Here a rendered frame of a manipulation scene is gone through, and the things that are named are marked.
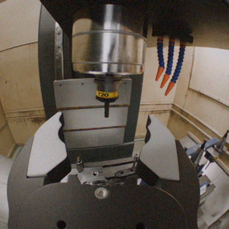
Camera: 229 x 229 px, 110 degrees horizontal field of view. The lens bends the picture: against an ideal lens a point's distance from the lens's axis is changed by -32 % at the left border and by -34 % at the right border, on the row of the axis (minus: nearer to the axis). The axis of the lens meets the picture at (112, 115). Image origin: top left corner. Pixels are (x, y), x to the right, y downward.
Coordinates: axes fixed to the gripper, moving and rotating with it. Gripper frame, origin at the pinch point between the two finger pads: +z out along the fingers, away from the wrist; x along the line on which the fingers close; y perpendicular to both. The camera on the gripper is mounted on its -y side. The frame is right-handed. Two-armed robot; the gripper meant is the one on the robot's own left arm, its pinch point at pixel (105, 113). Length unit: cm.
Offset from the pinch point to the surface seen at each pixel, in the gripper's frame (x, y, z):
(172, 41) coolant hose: 15.6, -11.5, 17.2
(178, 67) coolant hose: 17.6, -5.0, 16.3
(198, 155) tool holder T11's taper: 33.1, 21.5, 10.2
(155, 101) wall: 54, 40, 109
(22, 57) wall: -79, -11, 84
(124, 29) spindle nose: 2.3, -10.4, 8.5
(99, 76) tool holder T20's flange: -1.7, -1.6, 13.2
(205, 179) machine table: 69, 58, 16
